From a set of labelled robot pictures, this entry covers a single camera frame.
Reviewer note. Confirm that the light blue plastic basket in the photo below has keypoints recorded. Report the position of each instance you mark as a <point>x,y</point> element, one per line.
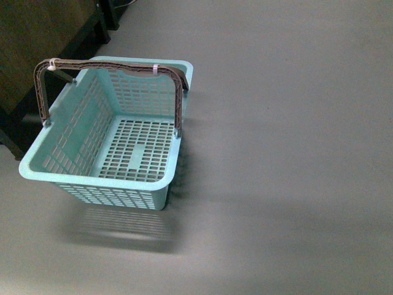
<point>112,139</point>

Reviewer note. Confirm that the brown basket handle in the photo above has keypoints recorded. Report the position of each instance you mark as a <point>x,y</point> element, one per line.
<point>178,77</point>

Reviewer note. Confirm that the white zip tie right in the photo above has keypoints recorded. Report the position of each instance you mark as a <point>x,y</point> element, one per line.
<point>155,69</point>

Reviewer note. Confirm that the white zip tie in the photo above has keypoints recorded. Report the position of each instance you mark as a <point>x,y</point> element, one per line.
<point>52,64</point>
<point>155,69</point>

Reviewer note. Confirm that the white zip tie left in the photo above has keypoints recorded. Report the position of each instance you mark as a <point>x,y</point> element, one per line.
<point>52,64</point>

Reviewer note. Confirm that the dark wooden furniture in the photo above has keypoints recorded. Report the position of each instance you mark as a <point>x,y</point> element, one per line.
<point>32,31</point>

